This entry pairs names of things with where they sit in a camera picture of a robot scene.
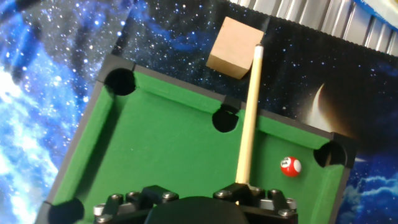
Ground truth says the wooden cube block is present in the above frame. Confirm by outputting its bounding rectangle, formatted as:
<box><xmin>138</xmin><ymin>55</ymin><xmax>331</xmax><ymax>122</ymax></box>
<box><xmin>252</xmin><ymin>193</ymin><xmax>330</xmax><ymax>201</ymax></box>
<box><xmin>205</xmin><ymin>16</ymin><xmax>265</xmax><ymax>80</ymax></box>

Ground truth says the galaxy and forest printed cloth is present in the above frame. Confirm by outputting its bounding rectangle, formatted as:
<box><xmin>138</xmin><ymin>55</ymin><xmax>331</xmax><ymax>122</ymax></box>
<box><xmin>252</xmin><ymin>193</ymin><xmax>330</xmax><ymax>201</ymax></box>
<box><xmin>0</xmin><ymin>0</ymin><xmax>398</xmax><ymax>224</ymax></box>

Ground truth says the mini green pool table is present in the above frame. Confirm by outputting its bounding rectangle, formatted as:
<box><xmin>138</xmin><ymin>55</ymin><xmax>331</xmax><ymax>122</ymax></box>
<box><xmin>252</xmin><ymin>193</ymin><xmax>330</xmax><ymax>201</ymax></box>
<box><xmin>34</xmin><ymin>54</ymin><xmax>358</xmax><ymax>224</ymax></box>

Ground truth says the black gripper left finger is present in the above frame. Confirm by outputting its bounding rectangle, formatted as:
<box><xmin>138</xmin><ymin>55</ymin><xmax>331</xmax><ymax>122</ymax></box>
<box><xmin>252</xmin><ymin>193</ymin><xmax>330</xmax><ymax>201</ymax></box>
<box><xmin>93</xmin><ymin>185</ymin><xmax>180</xmax><ymax>224</ymax></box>

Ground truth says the wooden pool cue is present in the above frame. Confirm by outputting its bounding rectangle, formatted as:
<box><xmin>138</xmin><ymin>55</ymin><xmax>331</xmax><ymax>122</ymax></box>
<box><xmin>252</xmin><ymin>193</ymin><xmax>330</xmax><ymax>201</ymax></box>
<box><xmin>234</xmin><ymin>43</ymin><xmax>265</xmax><ymax>185</ymax></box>

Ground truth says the red striped pool ball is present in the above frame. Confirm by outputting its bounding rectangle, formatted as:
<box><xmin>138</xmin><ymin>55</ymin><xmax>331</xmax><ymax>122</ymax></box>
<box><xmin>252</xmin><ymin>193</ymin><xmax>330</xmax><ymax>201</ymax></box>
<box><xmin>279</xmin><ymin>156</ymin><xmax>302</xmax><ymax>177</ymax></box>

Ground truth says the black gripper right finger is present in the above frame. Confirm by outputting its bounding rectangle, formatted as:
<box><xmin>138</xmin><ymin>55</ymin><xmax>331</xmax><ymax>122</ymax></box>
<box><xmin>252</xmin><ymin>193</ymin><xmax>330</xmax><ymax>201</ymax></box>
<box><xmin>213</xmin><ymin>182</ymin><xmax>299</xmax><ymax>224</ymax></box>

